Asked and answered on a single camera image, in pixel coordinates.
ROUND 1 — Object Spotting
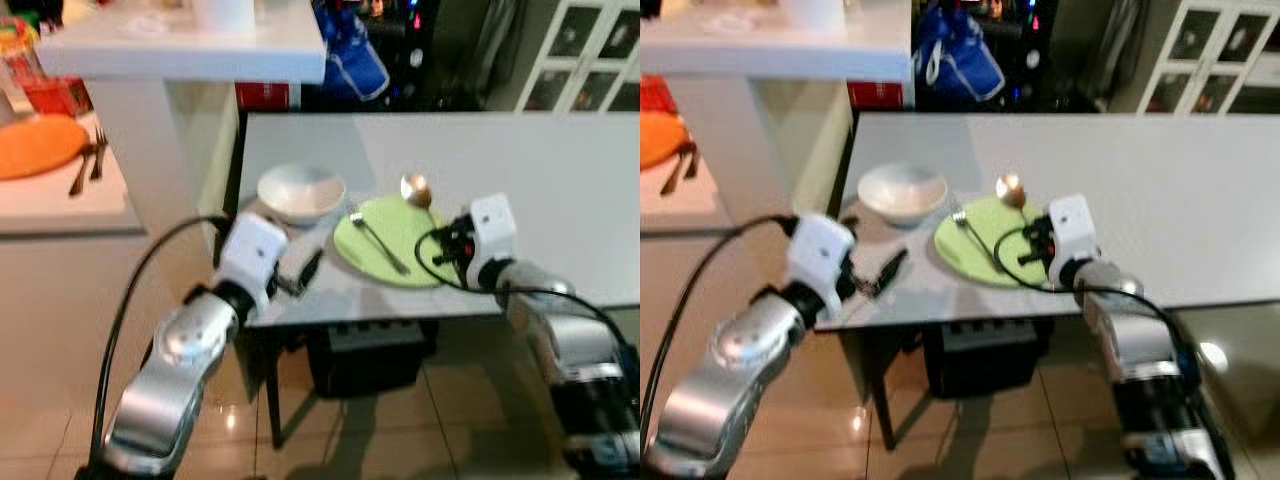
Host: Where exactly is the orange plate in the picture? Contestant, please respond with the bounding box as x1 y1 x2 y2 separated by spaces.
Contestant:
640 110 693 171
0 113 91 182

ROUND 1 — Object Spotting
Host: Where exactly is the blue fabric bag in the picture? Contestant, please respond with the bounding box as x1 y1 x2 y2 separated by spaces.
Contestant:
915 5 1006 101
315 0 391 101

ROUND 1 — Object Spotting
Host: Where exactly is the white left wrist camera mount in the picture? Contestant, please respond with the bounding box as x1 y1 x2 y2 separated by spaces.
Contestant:
787 213 858 306
215 212 291 311

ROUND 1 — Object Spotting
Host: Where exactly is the black shelving unit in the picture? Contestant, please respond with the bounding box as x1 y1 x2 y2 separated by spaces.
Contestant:
300 0 471 111
910 0 1091 111

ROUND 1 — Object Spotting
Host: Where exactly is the white glass-door cabinet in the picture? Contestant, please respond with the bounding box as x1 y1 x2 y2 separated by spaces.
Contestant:
1140 0 1280 116
515 0 641 113

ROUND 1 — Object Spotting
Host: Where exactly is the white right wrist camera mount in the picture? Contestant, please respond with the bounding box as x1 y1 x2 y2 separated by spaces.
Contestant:
468 193 519 286
1047 195 1099 286

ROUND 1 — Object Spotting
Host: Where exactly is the red storage box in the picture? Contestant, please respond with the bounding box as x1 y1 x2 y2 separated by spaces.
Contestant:
235 83 291 111
848 82 906 109

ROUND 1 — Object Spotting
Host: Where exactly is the black crate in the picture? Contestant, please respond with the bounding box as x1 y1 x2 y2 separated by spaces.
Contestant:
920 318 1041 399
305 318 433 399

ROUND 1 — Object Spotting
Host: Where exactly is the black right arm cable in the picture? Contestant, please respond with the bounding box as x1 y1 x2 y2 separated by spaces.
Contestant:
413 228 641 356
993 226 1201 361

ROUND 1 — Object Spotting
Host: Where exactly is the white bowl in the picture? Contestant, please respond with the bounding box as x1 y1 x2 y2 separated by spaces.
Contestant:
257 163 348 227
857 162 949 227

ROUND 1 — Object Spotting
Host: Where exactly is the green plate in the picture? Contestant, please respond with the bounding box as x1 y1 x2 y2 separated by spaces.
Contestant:
333 195 463 289
933 195 1051 289

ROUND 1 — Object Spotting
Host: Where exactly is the white cylindrical container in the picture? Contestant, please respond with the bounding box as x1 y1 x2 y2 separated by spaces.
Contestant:
190 0 258 36
780 0 849 31

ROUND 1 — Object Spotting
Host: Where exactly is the red instant noodle cup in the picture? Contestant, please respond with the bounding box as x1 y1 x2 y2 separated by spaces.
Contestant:
640 75 678 114
22 76 94 118

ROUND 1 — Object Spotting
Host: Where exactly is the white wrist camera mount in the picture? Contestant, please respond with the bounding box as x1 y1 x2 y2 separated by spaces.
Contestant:
787 213 858 306
468 193 519 286
1047 195 1099 286
215 212 291 311

